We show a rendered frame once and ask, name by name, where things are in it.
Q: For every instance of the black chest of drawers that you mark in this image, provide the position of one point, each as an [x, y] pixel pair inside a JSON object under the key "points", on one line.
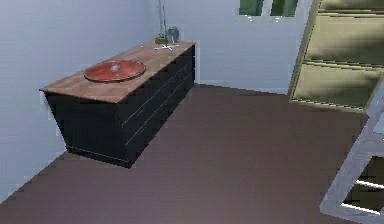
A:
{"points": [[140, 106]]}

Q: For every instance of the white cross-shaped object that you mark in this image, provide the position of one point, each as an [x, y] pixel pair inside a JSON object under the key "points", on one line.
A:
{"points": [[166, 47]]}

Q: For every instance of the grey mug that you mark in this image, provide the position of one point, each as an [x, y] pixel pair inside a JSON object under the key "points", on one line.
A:
{"points": [[173, 34]]}

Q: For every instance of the green window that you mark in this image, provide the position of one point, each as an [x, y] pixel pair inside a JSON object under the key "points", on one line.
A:
{"points": [[268, 6]]}

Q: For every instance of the olive wooden shelf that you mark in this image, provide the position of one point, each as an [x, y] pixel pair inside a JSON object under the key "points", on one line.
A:
{"points": [[340, 56]]}

